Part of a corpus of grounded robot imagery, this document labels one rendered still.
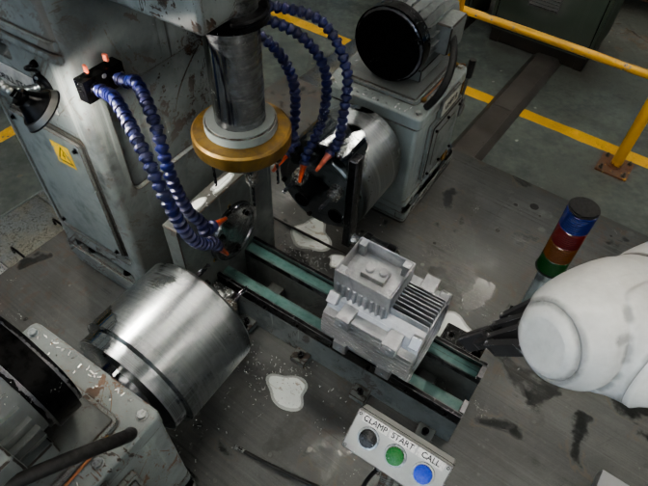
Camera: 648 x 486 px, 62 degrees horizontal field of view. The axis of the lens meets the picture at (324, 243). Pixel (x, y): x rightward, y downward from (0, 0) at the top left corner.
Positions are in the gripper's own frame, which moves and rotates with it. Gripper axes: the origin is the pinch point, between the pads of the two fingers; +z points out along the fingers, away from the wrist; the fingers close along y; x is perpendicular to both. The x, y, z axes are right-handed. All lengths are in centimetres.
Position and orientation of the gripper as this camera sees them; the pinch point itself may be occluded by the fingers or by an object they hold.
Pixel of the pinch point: (479, 338)
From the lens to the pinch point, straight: 92.2
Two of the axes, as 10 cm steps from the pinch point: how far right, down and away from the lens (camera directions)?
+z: -4.4, 3.4, 8.3
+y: -5.6, 6.1, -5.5
